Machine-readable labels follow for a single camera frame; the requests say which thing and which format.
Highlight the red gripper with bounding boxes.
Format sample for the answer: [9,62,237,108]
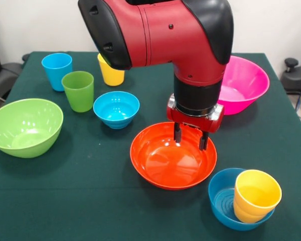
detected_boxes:
[166,105,225,151]

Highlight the orange bowl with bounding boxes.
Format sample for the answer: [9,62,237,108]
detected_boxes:
[129,122,218,191]

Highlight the dark blue bowl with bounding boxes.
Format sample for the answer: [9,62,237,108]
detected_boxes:
[208,168,276,231]

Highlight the large pink bowl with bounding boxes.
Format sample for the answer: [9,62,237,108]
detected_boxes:
[217,55,270,115]

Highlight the short yellow cup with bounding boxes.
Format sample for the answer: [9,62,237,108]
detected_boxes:
[233,200,266,224]
[233,169,282,216]

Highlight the large green bowl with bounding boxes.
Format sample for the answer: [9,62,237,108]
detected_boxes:
[0,98,64,159]

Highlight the tall yellow cup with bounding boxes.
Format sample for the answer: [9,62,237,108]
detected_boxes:
[97,53,125,86]

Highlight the dark green table cloth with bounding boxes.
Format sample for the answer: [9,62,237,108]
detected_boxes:
[0,51,301,241]

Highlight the green cup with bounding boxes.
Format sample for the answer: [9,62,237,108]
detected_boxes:
[61,71,95,113]

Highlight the blue cup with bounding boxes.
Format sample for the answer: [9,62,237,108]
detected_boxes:
[41,52,73,92]

